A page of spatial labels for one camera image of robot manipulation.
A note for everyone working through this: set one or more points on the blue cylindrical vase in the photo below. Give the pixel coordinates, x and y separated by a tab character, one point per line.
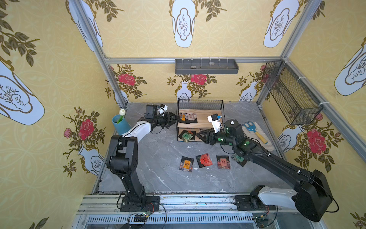
121	127

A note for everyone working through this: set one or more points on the grey wall tray shelf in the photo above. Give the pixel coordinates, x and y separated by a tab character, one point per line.
206	66

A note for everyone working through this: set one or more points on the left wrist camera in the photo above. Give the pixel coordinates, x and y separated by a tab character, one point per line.
162	109

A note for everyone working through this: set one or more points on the beige illustrated tea bag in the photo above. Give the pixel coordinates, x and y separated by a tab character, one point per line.
191	118

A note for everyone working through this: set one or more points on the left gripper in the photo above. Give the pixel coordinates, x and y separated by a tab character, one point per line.
166	119

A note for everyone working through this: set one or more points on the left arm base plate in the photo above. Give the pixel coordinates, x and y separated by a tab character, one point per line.
150	204

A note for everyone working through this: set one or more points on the white tulip flower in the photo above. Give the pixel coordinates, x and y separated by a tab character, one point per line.
122	114

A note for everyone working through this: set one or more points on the black mesh wall basket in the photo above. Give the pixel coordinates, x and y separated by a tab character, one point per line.
295	100

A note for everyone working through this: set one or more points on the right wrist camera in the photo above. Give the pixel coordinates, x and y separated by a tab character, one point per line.
216	121

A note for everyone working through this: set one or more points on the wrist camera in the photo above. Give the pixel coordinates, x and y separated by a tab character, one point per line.
216	121
162	109

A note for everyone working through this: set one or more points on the black wire two-tier shelf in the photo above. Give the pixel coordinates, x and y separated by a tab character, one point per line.
203	109

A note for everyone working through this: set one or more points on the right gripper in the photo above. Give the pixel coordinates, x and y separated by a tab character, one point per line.
211	137

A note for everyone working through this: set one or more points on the beige cloth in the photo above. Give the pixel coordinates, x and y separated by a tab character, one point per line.
269	146

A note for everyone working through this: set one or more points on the red label tea bag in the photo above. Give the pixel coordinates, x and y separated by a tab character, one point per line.
204	160

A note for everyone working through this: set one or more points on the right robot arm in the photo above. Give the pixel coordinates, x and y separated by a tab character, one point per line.
309	194

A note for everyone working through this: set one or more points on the blue yellow hand rake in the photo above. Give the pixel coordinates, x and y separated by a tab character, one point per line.
251	128

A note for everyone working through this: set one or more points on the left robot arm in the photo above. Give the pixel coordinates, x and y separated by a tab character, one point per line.
122	159

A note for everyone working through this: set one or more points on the red house tea bag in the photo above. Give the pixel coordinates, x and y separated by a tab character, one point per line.
223	162

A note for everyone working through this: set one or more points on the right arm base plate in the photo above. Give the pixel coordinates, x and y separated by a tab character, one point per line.
249	202

